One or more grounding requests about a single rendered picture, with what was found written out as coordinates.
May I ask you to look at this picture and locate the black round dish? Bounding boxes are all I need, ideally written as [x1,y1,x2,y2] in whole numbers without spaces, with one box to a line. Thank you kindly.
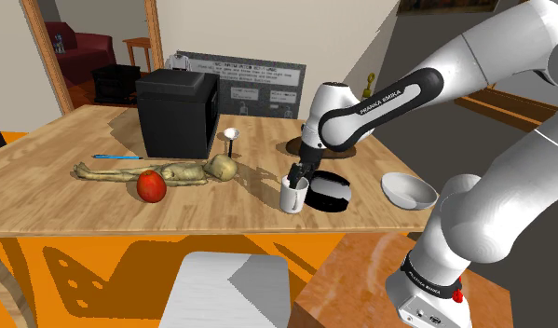
[304,170,353,214]

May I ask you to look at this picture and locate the black box appliance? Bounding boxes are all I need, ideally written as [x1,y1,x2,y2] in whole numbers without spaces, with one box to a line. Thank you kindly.
[134,68,222,160]

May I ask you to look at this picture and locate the wooden door frame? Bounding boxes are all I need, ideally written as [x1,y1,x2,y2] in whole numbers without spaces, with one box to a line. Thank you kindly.
[20,0,166,116]

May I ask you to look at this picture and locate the brown round mat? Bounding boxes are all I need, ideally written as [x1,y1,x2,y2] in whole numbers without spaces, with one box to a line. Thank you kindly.
[275,135,359,160]

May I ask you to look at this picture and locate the framed wall picture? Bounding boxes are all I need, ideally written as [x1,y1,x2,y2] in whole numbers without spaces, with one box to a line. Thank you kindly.
[396,0,501,18]

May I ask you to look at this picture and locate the yellow figurine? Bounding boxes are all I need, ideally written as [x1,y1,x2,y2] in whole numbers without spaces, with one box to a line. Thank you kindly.
[361,72,377,101]

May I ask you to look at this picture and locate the brown marbled robot stand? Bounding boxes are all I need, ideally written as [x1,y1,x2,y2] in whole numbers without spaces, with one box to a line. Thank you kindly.
[287,232,516,328]

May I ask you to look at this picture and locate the dark red sofa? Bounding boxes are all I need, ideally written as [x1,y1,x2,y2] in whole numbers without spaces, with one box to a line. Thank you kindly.
[44,20,118,89]

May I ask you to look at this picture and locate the tan skeleton figure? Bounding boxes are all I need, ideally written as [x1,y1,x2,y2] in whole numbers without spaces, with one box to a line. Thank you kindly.
[72,154,239,188]

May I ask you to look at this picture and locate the red apple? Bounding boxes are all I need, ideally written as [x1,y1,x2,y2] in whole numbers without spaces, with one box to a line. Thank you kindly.
[136,170,168,204]

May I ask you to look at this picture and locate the wooden bench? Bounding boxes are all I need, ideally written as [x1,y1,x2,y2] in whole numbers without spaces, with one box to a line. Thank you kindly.
[454,86,558,133]

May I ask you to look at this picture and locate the wooden side table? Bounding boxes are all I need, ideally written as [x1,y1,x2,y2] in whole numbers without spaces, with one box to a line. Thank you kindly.
[122,36,153,75]

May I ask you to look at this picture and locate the white mug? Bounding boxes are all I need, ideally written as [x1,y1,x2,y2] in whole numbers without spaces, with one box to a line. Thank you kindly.
[279,174,311,215]

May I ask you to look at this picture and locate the round wooden chair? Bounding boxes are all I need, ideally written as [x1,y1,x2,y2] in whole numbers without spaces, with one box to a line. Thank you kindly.
[0,244,37,328]

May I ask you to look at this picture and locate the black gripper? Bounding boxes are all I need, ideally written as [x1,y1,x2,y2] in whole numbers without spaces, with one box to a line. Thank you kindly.
[287,143,325,189]

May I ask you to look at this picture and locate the dark grey lettered board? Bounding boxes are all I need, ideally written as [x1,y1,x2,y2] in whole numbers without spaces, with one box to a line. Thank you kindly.
[175,49,307,120]

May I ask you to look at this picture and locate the white bowl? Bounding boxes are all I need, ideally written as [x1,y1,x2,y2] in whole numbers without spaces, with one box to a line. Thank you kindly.
[380,171,440,211]

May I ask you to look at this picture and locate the black low cabinet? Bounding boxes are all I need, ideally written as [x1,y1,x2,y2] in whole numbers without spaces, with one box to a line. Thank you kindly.
[91,63,143,106]

